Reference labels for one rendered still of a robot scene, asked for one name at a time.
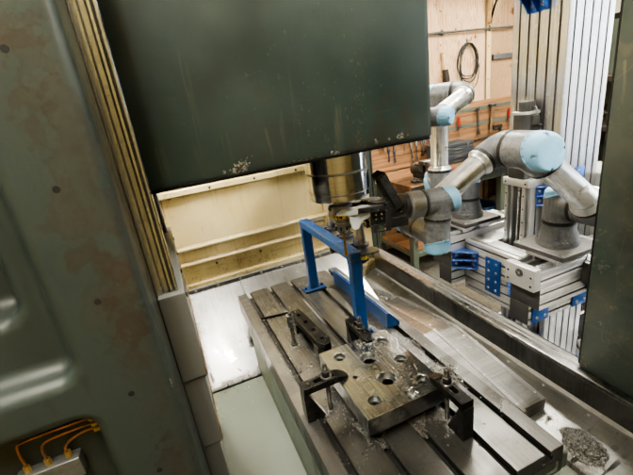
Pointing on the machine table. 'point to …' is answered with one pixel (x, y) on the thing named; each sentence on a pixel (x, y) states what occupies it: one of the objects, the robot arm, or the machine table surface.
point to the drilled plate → (386, 416)
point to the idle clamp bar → (311, 332)
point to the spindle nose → (338, 179)
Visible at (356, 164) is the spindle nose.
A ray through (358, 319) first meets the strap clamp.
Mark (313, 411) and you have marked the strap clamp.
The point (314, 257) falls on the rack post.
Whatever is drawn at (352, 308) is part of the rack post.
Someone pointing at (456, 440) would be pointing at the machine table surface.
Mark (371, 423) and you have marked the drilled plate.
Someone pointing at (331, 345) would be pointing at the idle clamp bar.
